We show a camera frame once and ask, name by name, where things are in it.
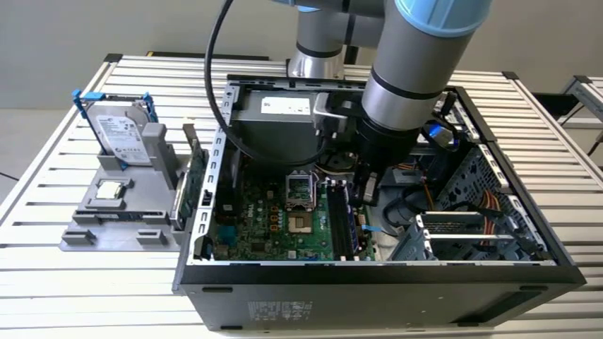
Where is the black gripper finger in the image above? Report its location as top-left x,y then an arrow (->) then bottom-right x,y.
363,172 -> 381,208
349,172 -> 367,208

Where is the black RAM slot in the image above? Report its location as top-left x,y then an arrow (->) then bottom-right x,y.
327,182 -> 343,263
339,182 -> 355,263
333,182 -> 349,263

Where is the CPU socket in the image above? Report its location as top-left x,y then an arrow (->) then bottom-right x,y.
287,210 -> 317,234

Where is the metal disk bay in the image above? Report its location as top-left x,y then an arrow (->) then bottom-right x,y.
390,210 -> 520,263

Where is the grey power supply unit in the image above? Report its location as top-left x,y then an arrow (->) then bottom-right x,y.
230,90 -> 326,177

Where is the green motherboard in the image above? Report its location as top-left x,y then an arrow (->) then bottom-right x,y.
210,172 -> 381,264

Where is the black PC case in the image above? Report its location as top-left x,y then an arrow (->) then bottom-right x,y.
170,73 -> 589,333

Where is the green graphics card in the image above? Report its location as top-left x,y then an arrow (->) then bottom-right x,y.
170,118 -> 211,232

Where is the metal slat side table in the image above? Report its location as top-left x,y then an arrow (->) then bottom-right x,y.
558,74 -> 603,130

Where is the grey parts rack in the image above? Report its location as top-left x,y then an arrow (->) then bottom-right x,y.
57,123 -> 190,254

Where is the silver CPU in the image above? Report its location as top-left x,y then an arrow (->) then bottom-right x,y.
95,182 -> 127,201

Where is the hard disk in blue carrier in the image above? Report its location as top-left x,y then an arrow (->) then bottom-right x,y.
70,90 -> 159,170

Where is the thick black cable loop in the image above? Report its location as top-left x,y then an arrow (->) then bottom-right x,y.
379,189 -> 426,236

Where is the power supply wire bundle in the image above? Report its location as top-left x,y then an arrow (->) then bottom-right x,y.
314,148 -> 362,177

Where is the thin wire locking lever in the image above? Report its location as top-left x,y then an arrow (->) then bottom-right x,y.
310,177 -> 327,211

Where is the small rounded silver camera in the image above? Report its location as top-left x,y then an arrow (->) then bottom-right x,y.
422,121 -> 464,153

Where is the orange wire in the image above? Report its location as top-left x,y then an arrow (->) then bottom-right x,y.
421,176 -> 438,211

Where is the metal socket cover frame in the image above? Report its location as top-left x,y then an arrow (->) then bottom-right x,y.
285,172 -> 317,210

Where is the red yellow power wire bundle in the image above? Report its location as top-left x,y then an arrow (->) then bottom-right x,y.
478,192 -> 504,237

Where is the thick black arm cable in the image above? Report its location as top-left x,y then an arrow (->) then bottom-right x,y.
205,0 -> 333,167

